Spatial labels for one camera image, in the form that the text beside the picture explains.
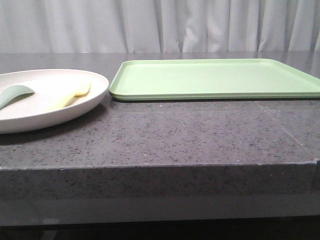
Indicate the yellow plastic fork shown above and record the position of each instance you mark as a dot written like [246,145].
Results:
[76,91]

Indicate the white round plate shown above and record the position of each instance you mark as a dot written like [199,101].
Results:
[35,112]

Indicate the light green plastic tray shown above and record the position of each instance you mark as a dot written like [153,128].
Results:
[211,79]

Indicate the pale green plastic spoon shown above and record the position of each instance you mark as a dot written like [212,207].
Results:
[12,92]

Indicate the grey pleated curtain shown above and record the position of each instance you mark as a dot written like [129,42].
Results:
[158,26]

